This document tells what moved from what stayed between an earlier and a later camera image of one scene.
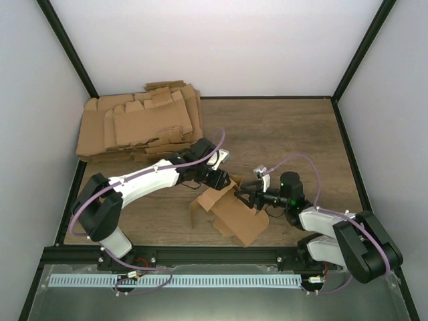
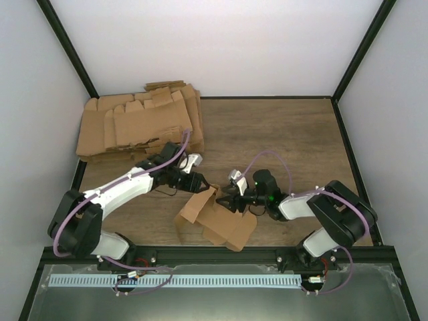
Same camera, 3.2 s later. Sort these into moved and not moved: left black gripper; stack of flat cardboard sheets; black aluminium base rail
Moved: left black gripper
Not moved: black aluminium base rail; stack of flat cardboard sheets
